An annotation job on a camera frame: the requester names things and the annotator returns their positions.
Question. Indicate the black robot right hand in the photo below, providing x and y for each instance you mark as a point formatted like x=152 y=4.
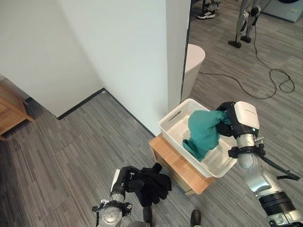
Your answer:
x=243 y=120

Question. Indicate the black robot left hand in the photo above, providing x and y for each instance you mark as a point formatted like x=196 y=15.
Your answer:
x=123 y=179

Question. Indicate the black garment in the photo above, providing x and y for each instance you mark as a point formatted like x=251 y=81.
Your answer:
x=154 y=186

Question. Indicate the teal garment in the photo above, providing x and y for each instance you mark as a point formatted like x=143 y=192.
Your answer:
x=203 y=134

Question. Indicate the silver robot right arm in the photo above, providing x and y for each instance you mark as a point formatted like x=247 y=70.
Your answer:
x=262 y=179

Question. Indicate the white plastic laundry basket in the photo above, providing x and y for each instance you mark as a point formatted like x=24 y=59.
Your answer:
x=180 y=127

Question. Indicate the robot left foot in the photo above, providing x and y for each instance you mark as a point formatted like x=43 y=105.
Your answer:
x=147 y=215

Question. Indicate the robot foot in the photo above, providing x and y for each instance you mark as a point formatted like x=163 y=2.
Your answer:
x=196 y=218
x=147 y=215

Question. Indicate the low wooden stool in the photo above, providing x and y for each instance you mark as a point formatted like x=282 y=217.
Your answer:
x=180 y=168

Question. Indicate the white round stool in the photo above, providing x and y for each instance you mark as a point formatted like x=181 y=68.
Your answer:
x=193 y=68

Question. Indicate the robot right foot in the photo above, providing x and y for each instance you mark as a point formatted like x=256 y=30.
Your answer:
x=196 y=218

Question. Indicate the person's shoe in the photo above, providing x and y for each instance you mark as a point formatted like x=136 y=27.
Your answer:
x=206 y=14

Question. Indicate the pale blue appliance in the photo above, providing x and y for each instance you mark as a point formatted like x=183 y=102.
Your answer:
x=284 y=9

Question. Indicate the wooden cabinet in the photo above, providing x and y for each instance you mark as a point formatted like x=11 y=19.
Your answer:
x=10 y=111

